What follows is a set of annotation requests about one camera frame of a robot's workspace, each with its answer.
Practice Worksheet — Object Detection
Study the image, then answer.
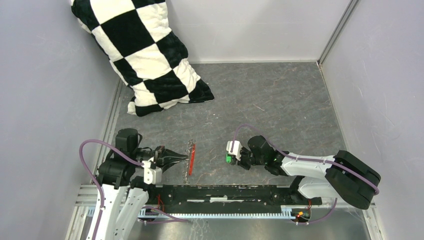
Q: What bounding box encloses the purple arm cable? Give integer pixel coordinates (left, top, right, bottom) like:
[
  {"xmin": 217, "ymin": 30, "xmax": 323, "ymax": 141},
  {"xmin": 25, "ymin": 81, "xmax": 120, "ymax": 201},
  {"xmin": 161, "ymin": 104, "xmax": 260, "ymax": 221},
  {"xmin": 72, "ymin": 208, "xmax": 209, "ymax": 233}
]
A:
[
  {"xmin": 231, "ymin": 123, "xmax": 381, "ymax": 225},
  {"xmin": 78, "ymin": 139, "xmax": 188, "ymax": 240}
]

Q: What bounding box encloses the small green object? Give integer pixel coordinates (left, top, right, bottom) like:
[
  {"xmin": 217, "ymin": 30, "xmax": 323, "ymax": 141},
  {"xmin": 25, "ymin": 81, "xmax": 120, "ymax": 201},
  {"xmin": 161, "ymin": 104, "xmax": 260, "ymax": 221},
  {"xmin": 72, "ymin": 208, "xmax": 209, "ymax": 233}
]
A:
[{"xmin": 225, "ymin": 154, "xmax": 232, "ymax": 164}]

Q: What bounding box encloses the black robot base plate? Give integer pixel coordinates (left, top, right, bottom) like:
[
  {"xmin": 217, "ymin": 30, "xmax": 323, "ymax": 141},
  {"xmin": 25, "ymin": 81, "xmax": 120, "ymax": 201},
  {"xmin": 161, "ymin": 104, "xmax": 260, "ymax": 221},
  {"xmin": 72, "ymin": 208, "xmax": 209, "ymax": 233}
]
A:
[{"xmin": 147, "ymin": 185, "xmax": 323, "ymax": 214}]

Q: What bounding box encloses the metal key holder red handle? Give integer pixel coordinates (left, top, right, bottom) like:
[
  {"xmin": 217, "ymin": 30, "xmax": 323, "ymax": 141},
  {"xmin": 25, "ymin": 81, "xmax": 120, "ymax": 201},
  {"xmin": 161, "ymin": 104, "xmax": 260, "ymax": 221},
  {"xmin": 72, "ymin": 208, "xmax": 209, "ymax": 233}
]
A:
[{"xmin": 183, "ymin": 139, "xmax": 196, "ymax": 184}]

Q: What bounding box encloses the aluminium frame rail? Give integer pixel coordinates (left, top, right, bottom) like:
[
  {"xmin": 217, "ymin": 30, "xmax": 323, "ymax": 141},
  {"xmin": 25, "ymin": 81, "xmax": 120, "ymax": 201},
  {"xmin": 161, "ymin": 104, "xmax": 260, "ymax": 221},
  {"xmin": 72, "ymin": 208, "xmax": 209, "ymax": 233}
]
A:
[{"xmin": 73, "ymin": 184, "xmax": 377, "ymax": 220}]

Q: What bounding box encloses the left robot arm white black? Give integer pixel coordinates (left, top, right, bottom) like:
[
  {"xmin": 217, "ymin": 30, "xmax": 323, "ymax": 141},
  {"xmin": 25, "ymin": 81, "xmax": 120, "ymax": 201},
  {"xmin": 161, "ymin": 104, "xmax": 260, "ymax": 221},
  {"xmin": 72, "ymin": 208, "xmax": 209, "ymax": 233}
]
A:
[{"xmin": 79, "ymin": 128, "xmax": 188, "ymax": 240}]

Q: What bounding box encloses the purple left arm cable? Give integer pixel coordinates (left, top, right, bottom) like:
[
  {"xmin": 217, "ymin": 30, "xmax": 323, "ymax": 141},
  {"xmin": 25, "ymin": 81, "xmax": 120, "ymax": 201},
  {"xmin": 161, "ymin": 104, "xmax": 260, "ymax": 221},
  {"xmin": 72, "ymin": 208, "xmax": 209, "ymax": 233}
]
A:
[{"xmin": 78, "ymin": 139, "xmax": 188, "ymax": 240}]

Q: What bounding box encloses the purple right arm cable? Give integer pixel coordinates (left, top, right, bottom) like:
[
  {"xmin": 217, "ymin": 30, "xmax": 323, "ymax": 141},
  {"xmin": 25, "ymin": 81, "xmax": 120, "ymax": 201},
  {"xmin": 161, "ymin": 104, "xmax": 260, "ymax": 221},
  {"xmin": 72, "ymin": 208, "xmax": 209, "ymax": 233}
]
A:
[{"xmin": 231, "ymin": 123, "xmax": 381, "ymax": 225}]

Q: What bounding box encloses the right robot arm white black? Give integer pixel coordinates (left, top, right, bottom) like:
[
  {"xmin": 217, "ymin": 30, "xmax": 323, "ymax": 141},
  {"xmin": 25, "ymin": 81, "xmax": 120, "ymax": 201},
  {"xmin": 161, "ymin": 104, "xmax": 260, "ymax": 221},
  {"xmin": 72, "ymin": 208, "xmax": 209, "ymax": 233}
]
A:
[{"xmin": 226, "ymin": 135, "xmax": 381, "ymax": 210}]

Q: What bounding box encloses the black white checkered pillow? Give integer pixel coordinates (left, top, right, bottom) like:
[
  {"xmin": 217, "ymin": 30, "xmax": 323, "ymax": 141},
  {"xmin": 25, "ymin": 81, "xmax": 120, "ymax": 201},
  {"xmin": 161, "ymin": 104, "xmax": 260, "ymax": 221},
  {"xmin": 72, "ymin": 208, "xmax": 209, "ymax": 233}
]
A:
[{"xmin": 70, "ymin": 0, "xmax": 215, "ymax": 117}]

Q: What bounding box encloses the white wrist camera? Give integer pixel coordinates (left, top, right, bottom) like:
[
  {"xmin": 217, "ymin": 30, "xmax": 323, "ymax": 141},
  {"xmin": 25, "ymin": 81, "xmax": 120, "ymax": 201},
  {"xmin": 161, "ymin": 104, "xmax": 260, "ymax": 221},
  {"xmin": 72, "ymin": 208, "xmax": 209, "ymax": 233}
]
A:
[
  {"xmin": 142, "ymin": 161, "xmax": 163, "ymax": 185},
  {"xmin": 226, "ymin": 140, "xmax": 242, "ymax": 162}
]

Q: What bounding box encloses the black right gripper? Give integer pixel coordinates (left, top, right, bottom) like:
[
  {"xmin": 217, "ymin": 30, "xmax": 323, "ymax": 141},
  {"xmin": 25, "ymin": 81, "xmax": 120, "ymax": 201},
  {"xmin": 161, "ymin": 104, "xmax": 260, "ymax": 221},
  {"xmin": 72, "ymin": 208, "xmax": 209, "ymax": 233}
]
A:
[{"xmin": 231, "ymin": 146, "xmax": 266, "ymax": 171}]

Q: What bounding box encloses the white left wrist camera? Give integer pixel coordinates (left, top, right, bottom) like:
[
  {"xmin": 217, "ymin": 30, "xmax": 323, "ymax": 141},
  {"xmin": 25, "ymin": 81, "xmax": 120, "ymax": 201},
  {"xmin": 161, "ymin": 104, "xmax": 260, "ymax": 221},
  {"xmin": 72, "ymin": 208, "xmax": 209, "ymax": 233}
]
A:
[{"xmin": 142, "ymin": 161, "xmax": 163, "ymax": 185}]

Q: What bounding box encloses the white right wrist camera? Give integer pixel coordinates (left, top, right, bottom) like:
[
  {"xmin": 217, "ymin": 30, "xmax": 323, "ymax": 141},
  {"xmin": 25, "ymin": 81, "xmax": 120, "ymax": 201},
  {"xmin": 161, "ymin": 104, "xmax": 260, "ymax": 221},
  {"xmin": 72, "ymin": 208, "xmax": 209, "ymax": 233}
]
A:
[{"xmin": 226, "ymin": 140, "xmax": 242, "ymax": 162}]

